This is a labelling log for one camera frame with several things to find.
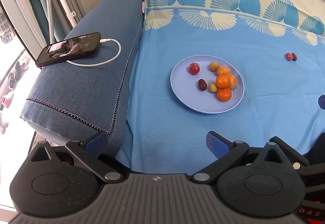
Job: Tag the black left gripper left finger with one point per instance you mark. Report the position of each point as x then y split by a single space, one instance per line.
63 180

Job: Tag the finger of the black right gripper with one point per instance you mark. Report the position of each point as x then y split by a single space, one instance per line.
321 102

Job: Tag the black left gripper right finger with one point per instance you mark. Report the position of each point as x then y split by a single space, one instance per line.
257 182

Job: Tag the dark red jujube date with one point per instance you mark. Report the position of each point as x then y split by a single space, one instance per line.
294 57

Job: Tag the red candy fruit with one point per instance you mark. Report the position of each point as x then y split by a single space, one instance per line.
289 56

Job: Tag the orange tangerine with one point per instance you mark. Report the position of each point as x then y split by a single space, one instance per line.
223 70
223 81
233 82
224 94

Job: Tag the blue denim sofa armrest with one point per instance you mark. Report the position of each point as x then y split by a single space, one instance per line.
74 101

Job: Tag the blue fan-pattern cloth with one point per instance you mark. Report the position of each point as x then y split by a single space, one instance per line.
246 69

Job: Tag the orange tangerine front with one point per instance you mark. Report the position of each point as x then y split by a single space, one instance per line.
224 94

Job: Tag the wrapped orange tangerine back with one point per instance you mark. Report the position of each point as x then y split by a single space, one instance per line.
223 70

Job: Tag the green-yellow small fruit lower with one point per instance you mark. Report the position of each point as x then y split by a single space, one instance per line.
213 88

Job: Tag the green-yellow small fruit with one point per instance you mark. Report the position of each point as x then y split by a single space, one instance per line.
213 66
213 88

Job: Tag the green-yellow small fruit upper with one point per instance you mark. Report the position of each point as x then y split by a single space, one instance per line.
213 66

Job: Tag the dark red date on plate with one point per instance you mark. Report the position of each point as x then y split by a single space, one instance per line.
202 85

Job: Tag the light blue plate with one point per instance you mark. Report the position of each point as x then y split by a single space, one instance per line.
207 84

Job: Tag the black smartphone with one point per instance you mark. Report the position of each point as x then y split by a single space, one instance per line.
69 49

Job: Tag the red wrapped fruit on plate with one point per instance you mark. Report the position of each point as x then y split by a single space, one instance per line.
194 68

